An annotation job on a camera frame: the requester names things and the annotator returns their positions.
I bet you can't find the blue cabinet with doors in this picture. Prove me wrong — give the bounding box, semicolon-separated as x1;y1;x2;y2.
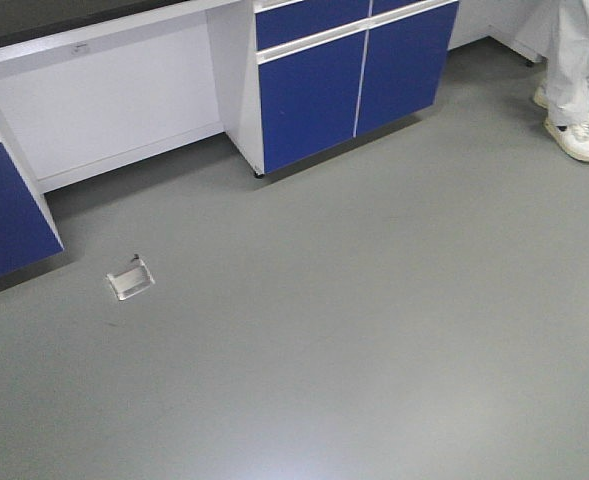
207;1;459;176

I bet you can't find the metal floor outlet box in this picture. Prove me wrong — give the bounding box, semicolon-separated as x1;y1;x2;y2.
106;254;156;301

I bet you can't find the blue cabinet at left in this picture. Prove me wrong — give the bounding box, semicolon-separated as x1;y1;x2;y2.
0;69;66;289

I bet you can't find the white shoe behind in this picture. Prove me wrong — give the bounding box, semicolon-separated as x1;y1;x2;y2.
532;84;589;128

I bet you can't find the white shoe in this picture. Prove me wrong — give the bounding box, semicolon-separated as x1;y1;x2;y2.
544;118;589;163
532;84;589;128

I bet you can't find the white shoe front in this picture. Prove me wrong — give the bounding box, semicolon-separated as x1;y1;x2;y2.
544;118;589;163

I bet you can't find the person in white coverall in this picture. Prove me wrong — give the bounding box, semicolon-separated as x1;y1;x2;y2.
513;0;589;127

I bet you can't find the white lab bench frame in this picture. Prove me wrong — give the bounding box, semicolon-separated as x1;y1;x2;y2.
0;0;255;196

